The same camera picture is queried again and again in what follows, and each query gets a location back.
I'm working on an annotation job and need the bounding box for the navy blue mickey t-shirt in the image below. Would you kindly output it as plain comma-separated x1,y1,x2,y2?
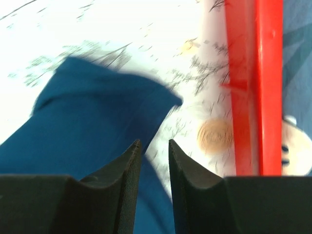
0,56,183,234

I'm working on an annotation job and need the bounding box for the red plastic tray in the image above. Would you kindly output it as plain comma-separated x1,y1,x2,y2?
225,0,283,176

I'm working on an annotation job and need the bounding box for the floral patterned table mat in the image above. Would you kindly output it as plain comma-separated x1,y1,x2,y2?
0,0,236,192

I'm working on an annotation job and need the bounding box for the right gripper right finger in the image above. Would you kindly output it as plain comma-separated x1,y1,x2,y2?
169,140,312,234

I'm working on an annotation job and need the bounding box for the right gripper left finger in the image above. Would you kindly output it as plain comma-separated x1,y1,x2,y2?
0,140,141,234

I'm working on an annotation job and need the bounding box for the grey-blue folded t-shirt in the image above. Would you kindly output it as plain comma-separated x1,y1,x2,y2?
282,0,312,176

